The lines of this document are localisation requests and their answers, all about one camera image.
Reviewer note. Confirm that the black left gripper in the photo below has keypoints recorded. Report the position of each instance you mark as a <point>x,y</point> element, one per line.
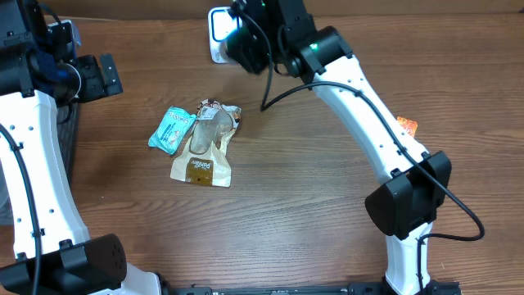
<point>99,88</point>

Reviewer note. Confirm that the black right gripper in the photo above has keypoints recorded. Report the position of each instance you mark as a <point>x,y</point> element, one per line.
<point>250,54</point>

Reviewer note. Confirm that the teal tissue pack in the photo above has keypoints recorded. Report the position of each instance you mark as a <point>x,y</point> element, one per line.
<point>172,129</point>

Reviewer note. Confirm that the beige brown snack pouch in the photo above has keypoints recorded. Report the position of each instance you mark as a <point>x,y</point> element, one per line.
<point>204,160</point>

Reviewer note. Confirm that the orange snack packet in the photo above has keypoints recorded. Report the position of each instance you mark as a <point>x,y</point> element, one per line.
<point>410,126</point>

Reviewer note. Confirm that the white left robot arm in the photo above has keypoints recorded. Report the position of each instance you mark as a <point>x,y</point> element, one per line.
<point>41,72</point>

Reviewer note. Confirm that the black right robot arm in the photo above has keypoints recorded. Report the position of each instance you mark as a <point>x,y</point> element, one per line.
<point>412,181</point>

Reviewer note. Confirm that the white barcode scanner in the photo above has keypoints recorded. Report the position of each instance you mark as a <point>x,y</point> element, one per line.
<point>220,25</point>

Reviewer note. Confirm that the grey plastic basket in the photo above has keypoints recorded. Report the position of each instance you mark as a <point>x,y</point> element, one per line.
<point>67,135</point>

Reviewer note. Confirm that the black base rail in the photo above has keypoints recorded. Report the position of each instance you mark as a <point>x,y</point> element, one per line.
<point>307,290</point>

